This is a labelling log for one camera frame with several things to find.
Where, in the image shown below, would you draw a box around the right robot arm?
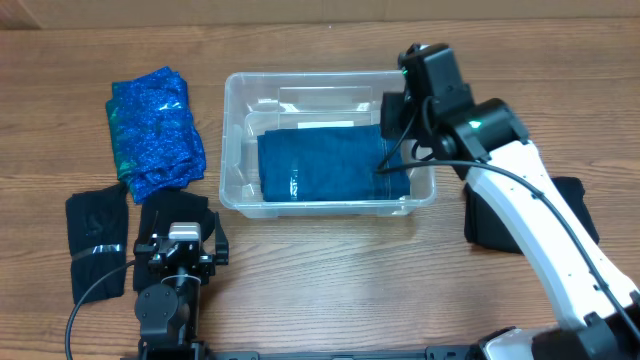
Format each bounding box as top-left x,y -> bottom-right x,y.
399,44 -> 639,359

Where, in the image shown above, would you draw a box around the blue sparkly cloth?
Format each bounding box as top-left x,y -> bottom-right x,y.
105,66 -> 206,204

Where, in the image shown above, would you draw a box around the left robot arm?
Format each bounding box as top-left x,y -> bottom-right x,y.
134,212 -> 229,360

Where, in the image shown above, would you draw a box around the dark blue denim cloth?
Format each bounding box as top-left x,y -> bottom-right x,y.
257,125 -> 410,202

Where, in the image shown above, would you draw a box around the clear plastic storage bin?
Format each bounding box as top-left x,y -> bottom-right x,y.
219,70 -> 437,219

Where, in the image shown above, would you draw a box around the black cloth with tape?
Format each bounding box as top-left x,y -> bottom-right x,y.
132,188 -> 217,293

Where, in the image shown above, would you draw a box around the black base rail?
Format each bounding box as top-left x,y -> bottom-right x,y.
123,344 -> 486,360

